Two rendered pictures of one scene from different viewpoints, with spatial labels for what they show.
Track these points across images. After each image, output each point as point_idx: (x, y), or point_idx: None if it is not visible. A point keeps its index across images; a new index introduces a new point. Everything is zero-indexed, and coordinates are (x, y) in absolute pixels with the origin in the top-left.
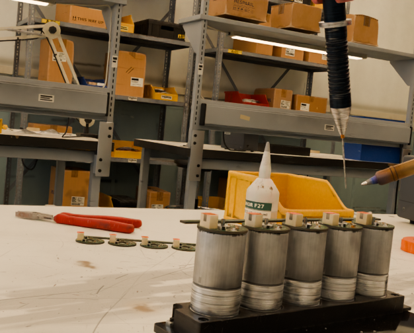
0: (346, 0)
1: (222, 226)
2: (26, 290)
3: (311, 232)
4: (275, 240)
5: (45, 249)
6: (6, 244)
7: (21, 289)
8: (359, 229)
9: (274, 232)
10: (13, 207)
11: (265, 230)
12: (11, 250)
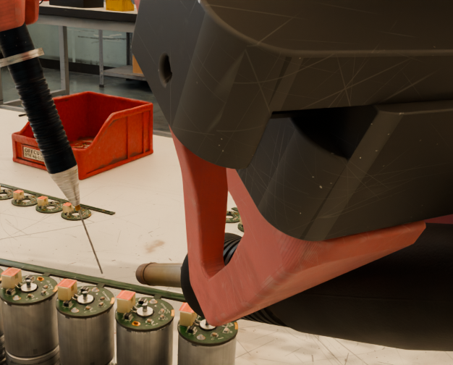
0: None
1: None
2: (41, 262)
3: (61, 314)
4: (7, 310)
5: (166, 218)
6: (150, 205)
7: (42, 259)
8: (137, 330)
9: (3, 300)
10: None
11: None
12: (139, 212)
